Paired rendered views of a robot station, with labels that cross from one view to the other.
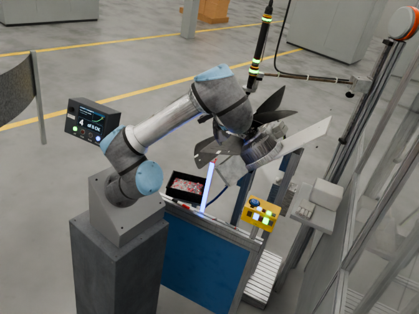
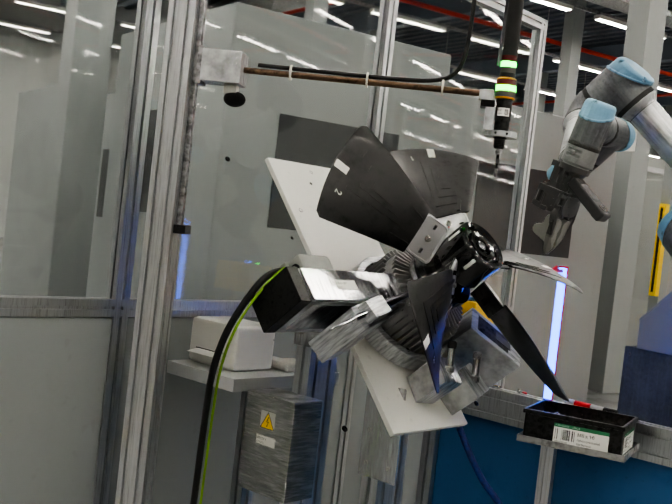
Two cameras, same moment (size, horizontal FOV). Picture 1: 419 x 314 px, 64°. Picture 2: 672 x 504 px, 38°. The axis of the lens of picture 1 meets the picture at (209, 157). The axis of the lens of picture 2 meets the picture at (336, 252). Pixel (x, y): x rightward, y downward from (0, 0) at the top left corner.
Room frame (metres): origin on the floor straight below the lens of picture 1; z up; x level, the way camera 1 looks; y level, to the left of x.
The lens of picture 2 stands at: (3.70, 0.41, 1.23)
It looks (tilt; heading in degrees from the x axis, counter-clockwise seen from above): 2 degrees down; 204
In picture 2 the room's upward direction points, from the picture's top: 7 degrees clockwise
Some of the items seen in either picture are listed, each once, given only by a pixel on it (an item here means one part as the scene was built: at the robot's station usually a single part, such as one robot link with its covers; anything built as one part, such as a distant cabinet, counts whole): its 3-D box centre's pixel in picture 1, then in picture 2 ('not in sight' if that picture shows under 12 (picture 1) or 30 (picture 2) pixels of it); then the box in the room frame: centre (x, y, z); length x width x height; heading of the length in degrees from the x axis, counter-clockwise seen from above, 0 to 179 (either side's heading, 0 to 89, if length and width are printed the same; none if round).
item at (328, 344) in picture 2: not in sight; (348, 330); (1.97, -0.30, 1.03); 0.15 x 0.10 x 0.14; 72
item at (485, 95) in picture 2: (252, 81); (498, 114); (1.66, -0.14, 1.50); 0.09 x 0.07 x 0.10; 107
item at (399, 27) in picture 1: (404, 23); not in sight; (1.87, -0.82, 1.88); 0.17 x 0.15 x 0.16; 162
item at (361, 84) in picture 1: (360, 84); (221, 68); (1.84, -0.73, 1.55); 0.10 x 0.07 x 0.08; 107
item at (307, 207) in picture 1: (305, 209); (298, 364); (1.52, -0.61, 0.87); 0.15 x 0.09 x 0.02; 156
